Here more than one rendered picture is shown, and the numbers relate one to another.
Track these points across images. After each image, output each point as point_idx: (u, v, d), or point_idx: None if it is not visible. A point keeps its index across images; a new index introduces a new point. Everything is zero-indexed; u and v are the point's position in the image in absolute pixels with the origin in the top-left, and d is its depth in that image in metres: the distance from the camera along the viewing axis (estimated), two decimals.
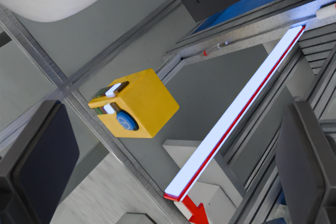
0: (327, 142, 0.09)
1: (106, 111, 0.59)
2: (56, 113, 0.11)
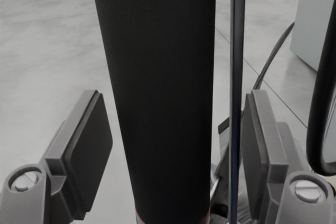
0: (276, 125, 0.10)
1: None
2: (96, 101, 0.12)
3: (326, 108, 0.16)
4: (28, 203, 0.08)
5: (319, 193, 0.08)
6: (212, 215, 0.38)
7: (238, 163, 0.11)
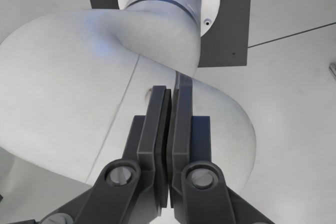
0: (189, 118, 0.10)
1: None
2: (169, 97, 0.12)
3: None
4: (113, 201, 0.08)
5: (211, 176, 0.09)
6: None
7: None
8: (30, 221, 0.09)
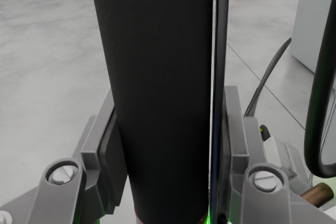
0: (242, 119, 0.10)
1: None
2: None
3: (323, 111, 0.16)
4: (61, 198, 0.08)
5: (276, 181, 0.08)
6: None
7: (218, 164, 0.11)
8: None
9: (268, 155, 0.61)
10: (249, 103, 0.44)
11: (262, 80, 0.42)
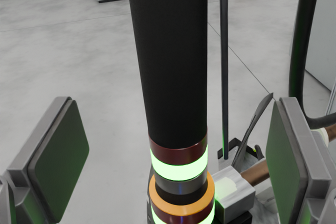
0: (312, 136, 0.09)
1: None
2: (68, 109, 0.11)
3: (302, 62, 0.19)
4: None
5: None
6: None
7: (227, 90, 0.15)
8: None
9: None
10: (241, 141, 0.55)
11: (251, 125, 0.53)
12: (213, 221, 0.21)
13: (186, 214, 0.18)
